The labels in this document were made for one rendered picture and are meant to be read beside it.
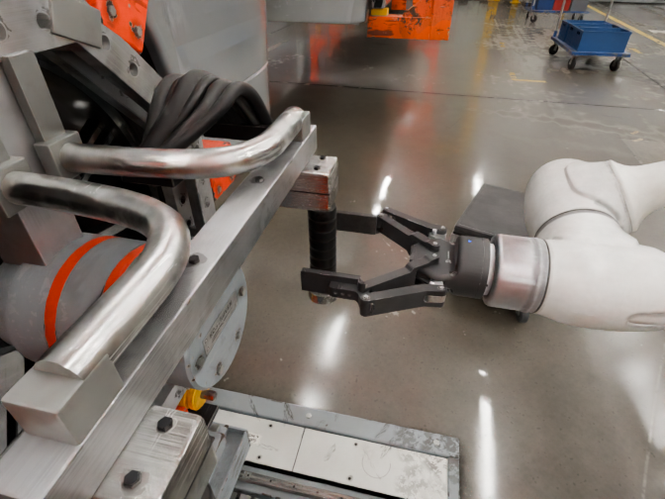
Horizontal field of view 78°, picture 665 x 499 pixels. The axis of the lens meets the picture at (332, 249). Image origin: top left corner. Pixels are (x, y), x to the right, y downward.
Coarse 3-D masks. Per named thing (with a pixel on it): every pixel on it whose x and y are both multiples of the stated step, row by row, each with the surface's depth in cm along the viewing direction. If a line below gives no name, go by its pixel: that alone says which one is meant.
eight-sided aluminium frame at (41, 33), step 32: (0, 0) 30; (32, 0) 32; (64, 0) 35; (0, 32) 31; (32, 32) 33; (64, 32) 35; (96, 32) 38; (64, 64) 41; (96, 64) 40; (128, 64) 43; (128, 96) 46; (192, 192) 61; (192, 224) 68
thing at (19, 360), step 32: (64, 96) 50; (96, 96) 50; (64, 128) 58; (96, 128) 54; (128, 128) 57; (96, 224) 69; (0, 256) 47; (0, 352) 45; (0, 384) 45; (0, 416) 46; (0, 448) 46
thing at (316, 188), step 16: (320, 160) 47; (336, 160) 48; (304, 176) 45; (320, 176) 45; (336, 176) 49; (304, 192) 47; (320, 192) 46; (336, 192) 50; (304, 208) 48; (320, 208) 47
